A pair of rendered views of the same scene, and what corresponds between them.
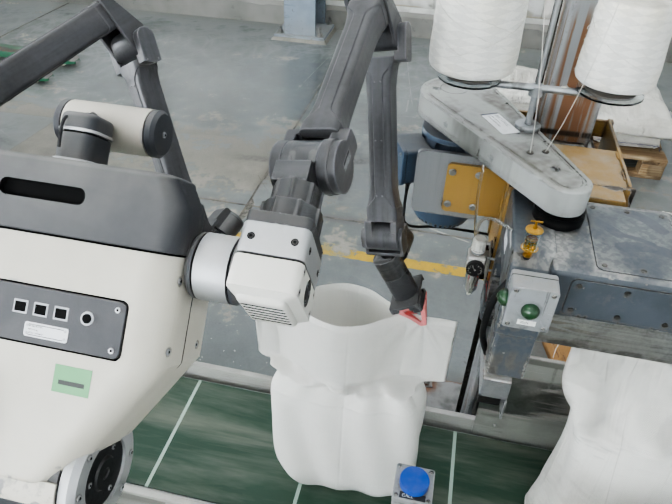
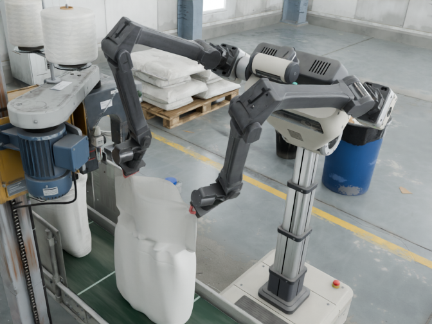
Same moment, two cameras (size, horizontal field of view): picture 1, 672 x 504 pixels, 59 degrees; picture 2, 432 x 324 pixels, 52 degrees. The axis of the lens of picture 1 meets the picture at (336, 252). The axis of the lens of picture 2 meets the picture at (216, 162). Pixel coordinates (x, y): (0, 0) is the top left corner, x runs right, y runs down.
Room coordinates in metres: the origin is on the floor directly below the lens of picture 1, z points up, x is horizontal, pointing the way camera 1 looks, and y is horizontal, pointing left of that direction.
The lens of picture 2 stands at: (2.16, 0.86, 1.96)
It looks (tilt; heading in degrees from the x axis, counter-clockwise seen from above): 29 degrees down; 208
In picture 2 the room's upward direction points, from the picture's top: 3 degrees clockwise
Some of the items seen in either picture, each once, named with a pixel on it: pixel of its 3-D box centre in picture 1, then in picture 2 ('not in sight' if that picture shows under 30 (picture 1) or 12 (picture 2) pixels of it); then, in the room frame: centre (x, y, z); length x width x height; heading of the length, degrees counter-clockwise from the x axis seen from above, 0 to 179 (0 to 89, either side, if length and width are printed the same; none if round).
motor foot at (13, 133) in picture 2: not in sight; (20, 137); (1.28, -0.36, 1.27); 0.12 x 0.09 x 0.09; 169
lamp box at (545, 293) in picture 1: (529, 301); (132, 91); (0.73, -0.32, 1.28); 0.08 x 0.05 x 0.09; 79
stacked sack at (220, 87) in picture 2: not in sight; (211, 86); (-2.26, -1.59, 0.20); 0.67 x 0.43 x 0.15; 169
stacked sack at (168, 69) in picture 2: not in sight; (176, 66); (-1.66, -1.69, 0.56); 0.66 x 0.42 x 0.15; 169
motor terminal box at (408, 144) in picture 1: (408, 162); (72, 155); (1.24, -0.17, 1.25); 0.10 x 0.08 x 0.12; 14
